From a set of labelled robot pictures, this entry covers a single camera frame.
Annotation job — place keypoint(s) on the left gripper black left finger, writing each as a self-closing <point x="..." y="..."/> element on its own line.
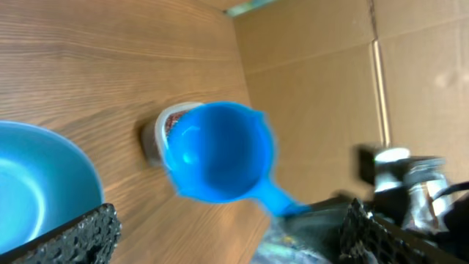
<point x="88" y="239"/>

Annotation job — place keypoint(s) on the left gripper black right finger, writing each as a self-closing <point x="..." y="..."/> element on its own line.
<point x="365" y="235"/>

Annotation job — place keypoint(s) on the blue plastic scoop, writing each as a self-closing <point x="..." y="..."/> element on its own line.
<point x="225" y="152"/>

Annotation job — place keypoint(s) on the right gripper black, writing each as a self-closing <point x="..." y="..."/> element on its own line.
<point x="311" y="237"/>

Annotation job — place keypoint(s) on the clear plastic container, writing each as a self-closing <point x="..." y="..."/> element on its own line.
<point x="152" y="137"/>

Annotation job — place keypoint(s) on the blue bowl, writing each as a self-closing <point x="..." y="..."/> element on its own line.
<point x="46" y="181"/>

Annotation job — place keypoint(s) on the red beans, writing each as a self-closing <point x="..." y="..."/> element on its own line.
<point x="171" y="121"/>

